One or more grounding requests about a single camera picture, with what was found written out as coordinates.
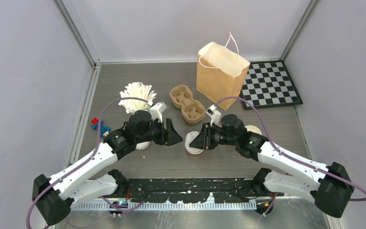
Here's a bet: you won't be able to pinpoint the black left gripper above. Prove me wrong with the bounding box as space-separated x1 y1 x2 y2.
136 117 183 146

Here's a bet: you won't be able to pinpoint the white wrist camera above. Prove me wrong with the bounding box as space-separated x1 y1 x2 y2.
205 104 222 125
149 102 167 123

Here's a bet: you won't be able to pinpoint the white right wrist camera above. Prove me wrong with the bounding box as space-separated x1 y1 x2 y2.
205 104 222 125

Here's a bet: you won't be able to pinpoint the white plastic cup lid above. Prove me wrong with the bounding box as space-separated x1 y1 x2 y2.
184 131 199 148

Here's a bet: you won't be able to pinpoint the stacked paper coffee cups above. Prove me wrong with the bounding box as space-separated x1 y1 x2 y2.
245 125 262 135

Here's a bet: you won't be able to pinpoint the black white checkerboard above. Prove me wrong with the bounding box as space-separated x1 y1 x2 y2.
240 61 303 110

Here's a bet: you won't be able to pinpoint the brown cardboard cup carrier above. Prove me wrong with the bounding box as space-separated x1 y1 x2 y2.
169 84 205 125

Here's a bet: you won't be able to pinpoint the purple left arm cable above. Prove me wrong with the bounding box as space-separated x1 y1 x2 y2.
26 97 151 229

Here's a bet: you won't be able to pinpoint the brown paper takeout bag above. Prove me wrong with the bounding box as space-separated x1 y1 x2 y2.
196 33 250 110

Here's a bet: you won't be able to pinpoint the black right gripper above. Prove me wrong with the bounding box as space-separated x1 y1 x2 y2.
190 122 238 149

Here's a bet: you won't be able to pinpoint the white paper straw bundle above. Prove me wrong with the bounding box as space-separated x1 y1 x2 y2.
118 82 157 114

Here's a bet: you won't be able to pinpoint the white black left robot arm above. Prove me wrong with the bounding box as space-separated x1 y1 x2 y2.
32 110 183 226

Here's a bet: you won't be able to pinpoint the white cup lid stack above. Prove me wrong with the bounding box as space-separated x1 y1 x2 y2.
136 142 150 150

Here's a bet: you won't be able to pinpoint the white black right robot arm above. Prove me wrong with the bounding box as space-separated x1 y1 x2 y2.
189 114 354 218

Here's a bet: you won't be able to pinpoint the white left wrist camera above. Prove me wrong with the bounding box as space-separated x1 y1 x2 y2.
149 102 167 123

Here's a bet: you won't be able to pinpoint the red blue toy car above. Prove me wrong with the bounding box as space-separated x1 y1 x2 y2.
91 117 112 138

